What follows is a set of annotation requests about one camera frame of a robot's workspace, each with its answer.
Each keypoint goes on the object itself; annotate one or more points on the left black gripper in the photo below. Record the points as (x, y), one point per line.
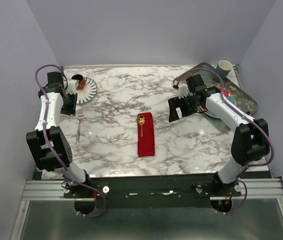
(71, 109)

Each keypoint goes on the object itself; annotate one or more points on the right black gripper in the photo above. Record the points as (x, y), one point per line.
(176, 102)

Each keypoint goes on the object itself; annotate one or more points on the silver fork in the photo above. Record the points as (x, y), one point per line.
(80, 117)

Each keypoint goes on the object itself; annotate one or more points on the gold spoon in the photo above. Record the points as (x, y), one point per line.
(141, 121)

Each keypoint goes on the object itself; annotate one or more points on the red cloth napkin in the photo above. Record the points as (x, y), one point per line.
(146, 136)

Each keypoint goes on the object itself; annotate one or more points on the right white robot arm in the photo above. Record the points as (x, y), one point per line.
(250, 136)

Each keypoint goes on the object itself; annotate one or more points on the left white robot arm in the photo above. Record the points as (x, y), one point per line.
(47, 143)

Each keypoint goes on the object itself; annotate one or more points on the striped white saucer plate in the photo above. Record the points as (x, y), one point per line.
(88, 92)

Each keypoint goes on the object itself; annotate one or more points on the brown black teacup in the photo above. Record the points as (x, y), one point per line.
(81, 81)

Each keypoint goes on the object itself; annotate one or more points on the green floral tray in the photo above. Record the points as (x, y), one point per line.
(244, 102)

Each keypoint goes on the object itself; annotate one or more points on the red blue patterned plate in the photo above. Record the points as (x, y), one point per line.
(230, 97)

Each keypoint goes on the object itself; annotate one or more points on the dark green white cup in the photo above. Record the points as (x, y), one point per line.
(223, 68)

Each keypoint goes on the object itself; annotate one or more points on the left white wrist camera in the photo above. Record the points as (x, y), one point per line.
(72, 85)

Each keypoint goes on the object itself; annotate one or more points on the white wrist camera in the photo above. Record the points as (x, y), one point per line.
(72, 85)
(183, 90)

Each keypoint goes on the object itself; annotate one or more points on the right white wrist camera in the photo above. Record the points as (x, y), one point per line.
(183, 90)

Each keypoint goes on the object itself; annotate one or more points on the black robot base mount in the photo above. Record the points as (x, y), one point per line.
(100, 194)

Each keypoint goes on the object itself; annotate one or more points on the aluminium rail frame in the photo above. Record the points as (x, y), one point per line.
(44, 214)

